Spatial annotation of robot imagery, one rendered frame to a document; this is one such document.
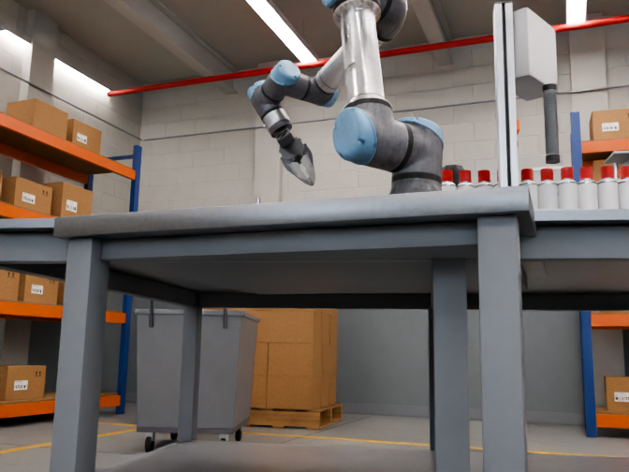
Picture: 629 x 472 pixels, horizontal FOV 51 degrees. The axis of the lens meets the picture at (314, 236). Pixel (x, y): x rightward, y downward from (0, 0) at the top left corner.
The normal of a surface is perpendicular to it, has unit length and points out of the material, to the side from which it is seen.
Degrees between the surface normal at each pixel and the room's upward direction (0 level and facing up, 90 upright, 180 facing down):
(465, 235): 90
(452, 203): 90
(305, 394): 90
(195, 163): 90
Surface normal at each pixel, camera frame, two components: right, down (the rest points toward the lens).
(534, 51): 0.72, -0.11
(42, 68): 0.94, -0.04
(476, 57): -0.36, -0.17
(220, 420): -0.04, -0.11
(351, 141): -0.84, -0.04
